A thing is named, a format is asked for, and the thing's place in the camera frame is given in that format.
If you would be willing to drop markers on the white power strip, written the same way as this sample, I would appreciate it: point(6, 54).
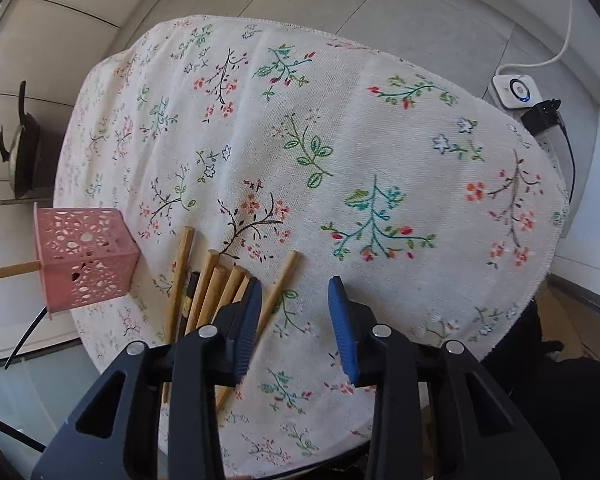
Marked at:
point(557, 160)

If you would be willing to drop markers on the pile of wooden chopsticks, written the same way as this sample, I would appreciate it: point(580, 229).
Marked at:
point(207, 285)

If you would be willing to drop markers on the black charger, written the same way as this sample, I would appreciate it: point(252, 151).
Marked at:
point(542, 115)

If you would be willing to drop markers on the white smart plug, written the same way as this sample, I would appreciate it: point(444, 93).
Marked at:
point(517, 89)

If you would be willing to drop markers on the pink perforated utensil holder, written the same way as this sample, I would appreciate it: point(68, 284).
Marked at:
point(85, 265)

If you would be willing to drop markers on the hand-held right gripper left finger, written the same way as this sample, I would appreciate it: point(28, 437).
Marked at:
point(247, 317)

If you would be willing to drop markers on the brown bin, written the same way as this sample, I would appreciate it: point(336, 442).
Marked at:
point(36, 160)

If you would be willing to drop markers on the steel wok with lid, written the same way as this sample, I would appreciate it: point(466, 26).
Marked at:
point(11, 152)

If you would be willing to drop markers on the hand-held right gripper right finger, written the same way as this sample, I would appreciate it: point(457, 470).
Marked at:
point(341, 325)

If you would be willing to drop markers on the floral white tablecloth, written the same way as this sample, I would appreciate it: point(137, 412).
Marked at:
point(340, 160)

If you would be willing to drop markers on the single tapered wooden chopstick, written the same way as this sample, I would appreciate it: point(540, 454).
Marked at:
point(10, 270)

